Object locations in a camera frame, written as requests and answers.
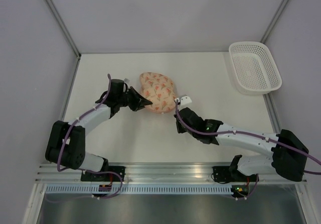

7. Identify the left aluminium frame post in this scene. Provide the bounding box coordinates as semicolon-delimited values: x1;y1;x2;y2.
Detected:
35;0;82;58

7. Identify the aluminium mounting rail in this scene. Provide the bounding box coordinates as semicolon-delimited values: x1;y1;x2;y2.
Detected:
35;161;308;184

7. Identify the floral mesh laundry bag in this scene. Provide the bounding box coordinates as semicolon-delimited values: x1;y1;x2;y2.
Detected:
139;72;177;114

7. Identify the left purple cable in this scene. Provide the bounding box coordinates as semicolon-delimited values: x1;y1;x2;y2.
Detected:
56;73;123;204

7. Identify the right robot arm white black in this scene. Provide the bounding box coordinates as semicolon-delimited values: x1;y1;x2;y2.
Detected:
174;107;308;182

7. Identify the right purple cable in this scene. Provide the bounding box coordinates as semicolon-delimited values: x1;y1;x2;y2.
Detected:
175;103;321;201

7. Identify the white slotted cable duct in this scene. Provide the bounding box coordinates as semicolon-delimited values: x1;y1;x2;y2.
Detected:
46;184;233;195

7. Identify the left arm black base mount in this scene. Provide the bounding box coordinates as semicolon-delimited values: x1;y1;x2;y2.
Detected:
80;166;126;182

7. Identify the purple cable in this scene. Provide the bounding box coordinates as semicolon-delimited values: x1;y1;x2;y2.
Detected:
175;103;321;201
56;73;123;204

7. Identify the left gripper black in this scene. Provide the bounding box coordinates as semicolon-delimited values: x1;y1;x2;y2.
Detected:
118;87;152;112

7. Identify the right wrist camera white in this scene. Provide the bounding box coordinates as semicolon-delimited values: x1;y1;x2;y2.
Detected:
175;95;192;107

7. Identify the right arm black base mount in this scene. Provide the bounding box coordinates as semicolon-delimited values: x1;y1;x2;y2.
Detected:
211;166;242;184

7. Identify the right aluminium frame post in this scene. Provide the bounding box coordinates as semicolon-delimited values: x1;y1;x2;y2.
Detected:
260;0;291;44

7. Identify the white perforated plastic basket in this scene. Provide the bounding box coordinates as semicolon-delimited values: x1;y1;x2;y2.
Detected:
229;41;282;95

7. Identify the aluminium frame post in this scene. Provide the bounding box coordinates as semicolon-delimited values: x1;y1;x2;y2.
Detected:
260;0;291;44
35;0;82;58

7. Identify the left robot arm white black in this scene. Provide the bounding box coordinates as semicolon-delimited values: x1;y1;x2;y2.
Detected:
45;78;152;182

